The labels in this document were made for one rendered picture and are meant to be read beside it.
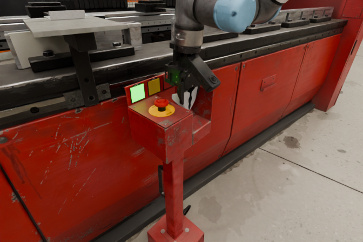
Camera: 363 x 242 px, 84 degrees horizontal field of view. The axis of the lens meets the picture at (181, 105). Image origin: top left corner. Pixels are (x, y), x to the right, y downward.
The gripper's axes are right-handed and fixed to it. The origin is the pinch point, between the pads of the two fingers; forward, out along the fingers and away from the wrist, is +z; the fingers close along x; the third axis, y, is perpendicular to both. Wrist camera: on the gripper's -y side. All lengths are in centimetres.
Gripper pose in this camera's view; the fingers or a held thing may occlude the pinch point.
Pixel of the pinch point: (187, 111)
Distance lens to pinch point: 62.7
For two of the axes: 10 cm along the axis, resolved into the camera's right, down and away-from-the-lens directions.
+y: -7.4, -4.0, 5.5
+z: -0.6, 8.5, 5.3
